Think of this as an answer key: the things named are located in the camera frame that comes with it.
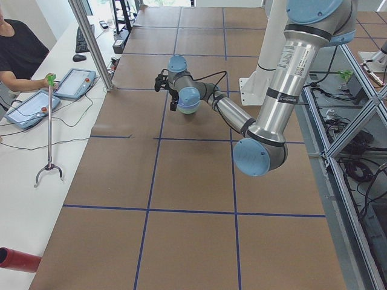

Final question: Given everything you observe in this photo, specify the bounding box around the far teach pendant tablet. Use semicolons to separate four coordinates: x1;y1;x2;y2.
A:
53;68;96;100

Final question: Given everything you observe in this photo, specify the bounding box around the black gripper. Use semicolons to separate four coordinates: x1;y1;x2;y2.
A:
154;74;179;111

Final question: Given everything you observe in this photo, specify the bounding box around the red cylinder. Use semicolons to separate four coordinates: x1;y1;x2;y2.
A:
1;247;41;273

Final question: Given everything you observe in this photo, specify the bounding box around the aluminium frame post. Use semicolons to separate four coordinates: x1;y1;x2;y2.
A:
68;0;114;92

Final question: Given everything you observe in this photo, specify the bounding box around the teach pendant tablet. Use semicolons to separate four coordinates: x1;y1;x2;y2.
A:
53;68;96;100
5;90;49;129

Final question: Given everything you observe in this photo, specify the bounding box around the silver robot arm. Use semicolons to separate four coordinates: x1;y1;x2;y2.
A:
154;1;358;176

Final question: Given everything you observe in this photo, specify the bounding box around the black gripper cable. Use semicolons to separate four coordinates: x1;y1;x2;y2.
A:
160;68;229;105

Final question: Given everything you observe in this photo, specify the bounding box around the green bowl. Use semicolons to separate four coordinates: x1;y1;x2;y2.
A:
177;107;198;115

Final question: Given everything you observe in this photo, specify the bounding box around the near teach pendant tablet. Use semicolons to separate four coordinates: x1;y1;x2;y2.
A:
5;90;49;129

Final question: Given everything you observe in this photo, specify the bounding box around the black control box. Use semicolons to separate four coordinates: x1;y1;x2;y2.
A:
342;76;368;105

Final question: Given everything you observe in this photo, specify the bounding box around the black keyboard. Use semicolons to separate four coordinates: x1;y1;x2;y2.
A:
75;27;89;54

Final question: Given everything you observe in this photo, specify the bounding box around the person in black shirt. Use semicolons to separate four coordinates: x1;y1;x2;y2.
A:
1;14;51;93

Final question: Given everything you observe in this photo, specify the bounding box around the blue bowl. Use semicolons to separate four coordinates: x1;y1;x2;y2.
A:
177;101;200;109

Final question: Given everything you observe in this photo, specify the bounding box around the black computer mouse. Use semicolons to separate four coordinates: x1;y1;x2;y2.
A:
73;54;86;62

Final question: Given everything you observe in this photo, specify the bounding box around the green handled reacher grabber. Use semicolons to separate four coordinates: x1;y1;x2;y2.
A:
34;74;63;188

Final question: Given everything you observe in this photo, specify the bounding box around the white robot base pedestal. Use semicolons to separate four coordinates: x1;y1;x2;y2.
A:
239;0;288;106

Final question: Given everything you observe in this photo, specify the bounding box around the aluminium truss frame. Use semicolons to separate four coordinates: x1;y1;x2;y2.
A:
297;38;386;289

